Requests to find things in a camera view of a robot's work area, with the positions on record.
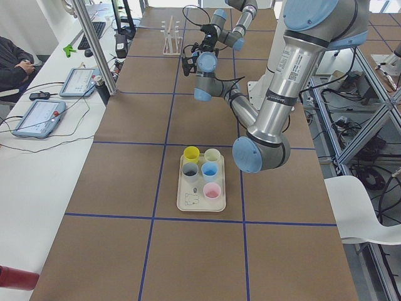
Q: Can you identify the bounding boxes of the grey plastic cup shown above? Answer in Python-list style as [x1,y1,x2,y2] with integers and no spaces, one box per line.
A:
[182,162,199,182]

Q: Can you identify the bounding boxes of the near blue teach pendant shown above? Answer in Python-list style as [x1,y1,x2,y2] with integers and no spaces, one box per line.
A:
[12,100,66,138]

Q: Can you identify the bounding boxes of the black keyboard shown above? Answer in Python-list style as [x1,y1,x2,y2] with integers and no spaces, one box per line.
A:
[76,21,107,51]

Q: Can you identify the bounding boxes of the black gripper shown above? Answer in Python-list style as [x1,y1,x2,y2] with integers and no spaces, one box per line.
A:
[181,43,200,76]
[200,24,218,52]

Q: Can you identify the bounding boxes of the white wire cup rack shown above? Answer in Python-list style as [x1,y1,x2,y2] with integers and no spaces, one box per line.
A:
[160,15,182,56]

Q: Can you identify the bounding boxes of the black braided left cable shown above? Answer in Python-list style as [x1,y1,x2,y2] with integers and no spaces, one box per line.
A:
[216,75,246,104]

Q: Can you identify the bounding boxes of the black water bottle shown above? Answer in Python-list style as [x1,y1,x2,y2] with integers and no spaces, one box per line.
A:
[93,75,110,106]

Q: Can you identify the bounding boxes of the far blue teach pendant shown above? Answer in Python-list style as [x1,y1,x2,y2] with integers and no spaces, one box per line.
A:
[59,68,99,97]

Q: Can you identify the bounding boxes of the pink plastic cup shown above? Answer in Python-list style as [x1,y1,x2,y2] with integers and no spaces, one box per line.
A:
[203,182,222,199]

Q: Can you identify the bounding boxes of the yellow plastic cup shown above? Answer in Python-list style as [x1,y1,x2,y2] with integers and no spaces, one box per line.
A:
[183,146,200,164]

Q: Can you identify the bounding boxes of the seated person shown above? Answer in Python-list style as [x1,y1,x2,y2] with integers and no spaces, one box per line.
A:
[1,37,39,103]

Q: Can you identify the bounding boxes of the blue teach pendant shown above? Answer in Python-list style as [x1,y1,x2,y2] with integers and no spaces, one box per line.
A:
[59,68,99,97]
[12,100,66,138]

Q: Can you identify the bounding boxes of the white chair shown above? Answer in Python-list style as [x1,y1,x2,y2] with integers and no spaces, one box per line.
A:
[325,176,400,245]

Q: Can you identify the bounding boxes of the aluminium frame post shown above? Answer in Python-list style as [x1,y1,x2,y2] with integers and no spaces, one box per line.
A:
[71,0,117,95]

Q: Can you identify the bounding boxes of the cream plastic cup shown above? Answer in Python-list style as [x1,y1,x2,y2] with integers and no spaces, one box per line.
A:
[204,148,221,162]

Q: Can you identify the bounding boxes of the light blue plastic cup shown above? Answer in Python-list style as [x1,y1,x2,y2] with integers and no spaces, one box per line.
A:
[196,52,217,73]

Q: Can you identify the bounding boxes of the red fire extinguisher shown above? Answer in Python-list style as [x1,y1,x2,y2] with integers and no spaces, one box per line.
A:
[1,266,39,291]

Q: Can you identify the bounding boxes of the cream plastic tray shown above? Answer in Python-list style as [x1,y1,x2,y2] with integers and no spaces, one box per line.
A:
[177,154,226,212]

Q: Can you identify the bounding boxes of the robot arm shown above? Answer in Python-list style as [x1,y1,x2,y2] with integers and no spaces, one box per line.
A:
[199,0,258,52]
[182,1,370,173]

